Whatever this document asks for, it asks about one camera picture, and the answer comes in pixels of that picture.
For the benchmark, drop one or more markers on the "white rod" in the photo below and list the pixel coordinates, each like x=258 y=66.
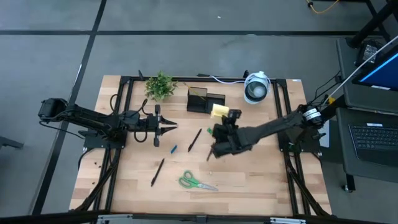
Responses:
x=357 y=68

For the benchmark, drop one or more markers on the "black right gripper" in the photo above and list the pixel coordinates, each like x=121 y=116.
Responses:
x=233 y=140

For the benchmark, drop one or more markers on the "black aluminium table frame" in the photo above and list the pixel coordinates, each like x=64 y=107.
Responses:
x=281 y=93

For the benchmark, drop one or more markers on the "black stand leg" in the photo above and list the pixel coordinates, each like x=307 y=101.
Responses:
x=370 y=26

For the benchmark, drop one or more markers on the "green plant in white pot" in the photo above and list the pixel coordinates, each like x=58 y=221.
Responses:
x=160 y=87

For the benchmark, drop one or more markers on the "monitor with blue screen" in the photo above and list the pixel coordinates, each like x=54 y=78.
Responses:
x=382 y=73

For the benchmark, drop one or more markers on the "white round desk lamp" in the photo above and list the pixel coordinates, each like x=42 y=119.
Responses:
x=256 y=88

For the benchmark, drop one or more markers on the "yellow sticky note pad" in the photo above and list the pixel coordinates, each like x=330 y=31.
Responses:
x=219 y=111

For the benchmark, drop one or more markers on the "blue eraser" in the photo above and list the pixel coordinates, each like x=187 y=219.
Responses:
x=173 y=149

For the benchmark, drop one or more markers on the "black frame bar with brackets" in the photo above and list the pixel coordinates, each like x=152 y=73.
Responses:
x=62 y=217

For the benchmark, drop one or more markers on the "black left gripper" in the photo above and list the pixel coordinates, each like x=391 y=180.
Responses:
x=157 y=126

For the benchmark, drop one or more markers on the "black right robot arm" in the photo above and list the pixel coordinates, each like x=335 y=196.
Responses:
x=273 y=127

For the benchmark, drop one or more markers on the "black pen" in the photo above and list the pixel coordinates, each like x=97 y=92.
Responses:
x=195 y=140
x=157 y=172

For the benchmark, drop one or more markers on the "black power adapter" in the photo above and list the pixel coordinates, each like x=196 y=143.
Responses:
x=368 y=51

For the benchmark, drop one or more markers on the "green eraser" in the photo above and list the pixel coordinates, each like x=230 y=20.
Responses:
x=210 y=131

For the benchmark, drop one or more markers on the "black mesh desk organizer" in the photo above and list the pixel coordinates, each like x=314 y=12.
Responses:
x=199 y=104

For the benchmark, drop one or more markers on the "black laptop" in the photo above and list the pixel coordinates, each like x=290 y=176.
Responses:
x=373 y=143

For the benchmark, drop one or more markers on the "yellow pencil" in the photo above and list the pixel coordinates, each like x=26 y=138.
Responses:
x=194 y=91

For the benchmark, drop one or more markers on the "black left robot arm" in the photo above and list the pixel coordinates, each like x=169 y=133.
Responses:
x=93 y=118

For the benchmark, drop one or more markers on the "open laptop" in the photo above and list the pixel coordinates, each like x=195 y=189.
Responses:
x=345 y=77

